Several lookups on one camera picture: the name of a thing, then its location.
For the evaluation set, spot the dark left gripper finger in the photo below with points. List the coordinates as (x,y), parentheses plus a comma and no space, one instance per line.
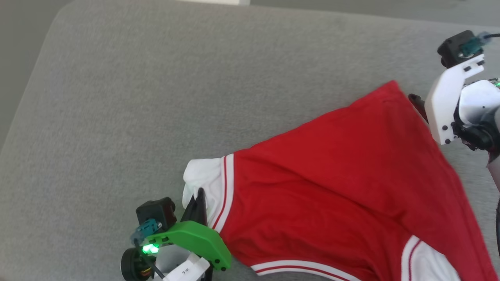
(202,207)
(190,210)

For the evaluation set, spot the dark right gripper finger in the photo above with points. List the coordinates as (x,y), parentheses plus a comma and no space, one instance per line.
(418,104)

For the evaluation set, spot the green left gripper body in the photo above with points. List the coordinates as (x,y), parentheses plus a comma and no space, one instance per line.
(199,242)

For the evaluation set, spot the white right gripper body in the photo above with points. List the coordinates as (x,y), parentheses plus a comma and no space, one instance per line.
(445,101)

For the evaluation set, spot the red garment white trim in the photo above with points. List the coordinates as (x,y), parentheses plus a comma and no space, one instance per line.
(343,187)

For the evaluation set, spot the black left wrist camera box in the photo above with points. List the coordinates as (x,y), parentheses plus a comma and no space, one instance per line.
(156,212)

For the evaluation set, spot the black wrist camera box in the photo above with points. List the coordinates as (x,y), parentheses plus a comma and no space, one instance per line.
(156,212)
(455,47)

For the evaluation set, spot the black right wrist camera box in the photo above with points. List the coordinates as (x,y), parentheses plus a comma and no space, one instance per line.
(455,47)

